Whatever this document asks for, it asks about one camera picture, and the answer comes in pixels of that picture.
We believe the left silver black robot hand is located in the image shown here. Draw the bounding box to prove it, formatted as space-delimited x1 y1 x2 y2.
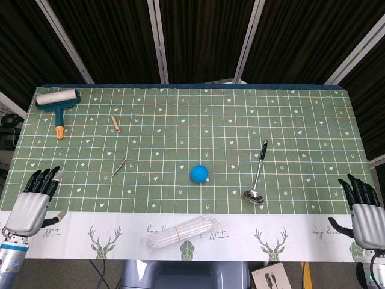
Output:
4 165 67 237

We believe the teal lint roller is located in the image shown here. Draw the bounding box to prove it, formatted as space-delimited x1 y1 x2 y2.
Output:
35 89 82 140

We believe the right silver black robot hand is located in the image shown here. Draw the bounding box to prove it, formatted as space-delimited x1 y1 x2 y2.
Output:
328 173 385 250

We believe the green grid tablecloth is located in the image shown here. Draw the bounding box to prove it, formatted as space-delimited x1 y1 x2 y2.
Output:
0 86 385 261

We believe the blue cable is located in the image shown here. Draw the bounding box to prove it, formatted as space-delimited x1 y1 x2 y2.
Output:
90 259 108 289

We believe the white cable product box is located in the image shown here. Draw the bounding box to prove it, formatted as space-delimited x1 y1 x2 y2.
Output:
250 261 292 289

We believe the black equipment with cables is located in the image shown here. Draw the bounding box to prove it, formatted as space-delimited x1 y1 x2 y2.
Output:
0 111 25 151

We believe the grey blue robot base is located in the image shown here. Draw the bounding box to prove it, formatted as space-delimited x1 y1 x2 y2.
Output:
119 259 250 289

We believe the bundle of clear straws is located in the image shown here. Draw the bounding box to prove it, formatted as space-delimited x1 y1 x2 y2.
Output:
141 213 219 250

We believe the steel ladle black handle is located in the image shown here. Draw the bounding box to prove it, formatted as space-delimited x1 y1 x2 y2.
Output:
243 139 268 205

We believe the blue ball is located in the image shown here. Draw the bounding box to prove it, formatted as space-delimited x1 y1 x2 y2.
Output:
190 164 210 184

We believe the white partition frame post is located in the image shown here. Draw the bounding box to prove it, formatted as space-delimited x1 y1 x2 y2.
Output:
324 20 385 85
147 0 170 84
233 0 266 84
35 0 94 84

